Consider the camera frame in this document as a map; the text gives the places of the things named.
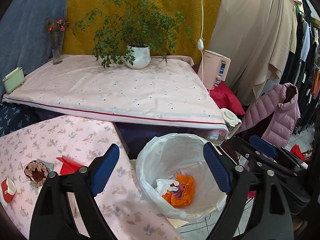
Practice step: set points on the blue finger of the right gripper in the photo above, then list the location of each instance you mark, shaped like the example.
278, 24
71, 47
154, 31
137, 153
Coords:
263, 146

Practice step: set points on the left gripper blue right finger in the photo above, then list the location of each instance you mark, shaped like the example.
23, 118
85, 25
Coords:
217, 168

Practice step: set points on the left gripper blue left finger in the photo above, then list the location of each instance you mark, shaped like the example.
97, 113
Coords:
101, 169

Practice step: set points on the red paper envelope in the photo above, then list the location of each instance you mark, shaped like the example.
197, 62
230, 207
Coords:
69, 166

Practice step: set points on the orange snack wrapper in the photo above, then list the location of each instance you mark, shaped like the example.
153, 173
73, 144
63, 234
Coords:
185, 193

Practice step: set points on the grey drawstring pouch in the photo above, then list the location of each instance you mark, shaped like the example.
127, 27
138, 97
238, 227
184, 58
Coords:
24, 179

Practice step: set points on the white cotton glove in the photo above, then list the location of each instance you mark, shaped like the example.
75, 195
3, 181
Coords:
165, 185

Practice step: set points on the dark red velvet scrunchie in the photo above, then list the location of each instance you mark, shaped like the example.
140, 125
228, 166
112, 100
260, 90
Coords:
36, 172

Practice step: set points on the small red white paper cup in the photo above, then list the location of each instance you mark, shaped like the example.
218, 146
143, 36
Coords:
8, 190

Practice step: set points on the white lined trash bin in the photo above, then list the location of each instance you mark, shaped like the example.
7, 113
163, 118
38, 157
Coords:
168, 158

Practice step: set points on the pink bunny print tablecloth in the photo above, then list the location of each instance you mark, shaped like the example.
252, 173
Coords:
74, 180

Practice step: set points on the pink puffer jacket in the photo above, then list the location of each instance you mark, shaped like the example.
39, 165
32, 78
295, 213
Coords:
273, 116

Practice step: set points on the red cushion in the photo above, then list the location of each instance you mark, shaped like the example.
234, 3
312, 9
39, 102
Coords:
225, 98

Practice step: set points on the pale pink dotted cloth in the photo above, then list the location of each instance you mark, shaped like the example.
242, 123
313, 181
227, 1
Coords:
165, 93

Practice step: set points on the pink water dispenser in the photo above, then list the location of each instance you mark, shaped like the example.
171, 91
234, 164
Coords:
213, 69

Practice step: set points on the navy floral cloth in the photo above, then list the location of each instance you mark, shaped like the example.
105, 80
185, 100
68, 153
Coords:
14, 117

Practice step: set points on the beige hanging curtain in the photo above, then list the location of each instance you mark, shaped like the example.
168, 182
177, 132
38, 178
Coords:
256, 35

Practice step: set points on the mint green tissue box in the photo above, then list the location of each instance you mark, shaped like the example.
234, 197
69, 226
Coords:
14, 79

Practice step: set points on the green potted plant white pot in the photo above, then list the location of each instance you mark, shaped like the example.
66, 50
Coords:
133, 24

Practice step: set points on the blue hanging cloth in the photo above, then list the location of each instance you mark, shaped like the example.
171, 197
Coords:
24, 41

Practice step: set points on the glass vase red flowers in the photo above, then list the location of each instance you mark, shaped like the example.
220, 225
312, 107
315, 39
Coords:
56, 29

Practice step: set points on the mustard yellow hanging cloth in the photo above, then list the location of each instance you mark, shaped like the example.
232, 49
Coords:
200, 15

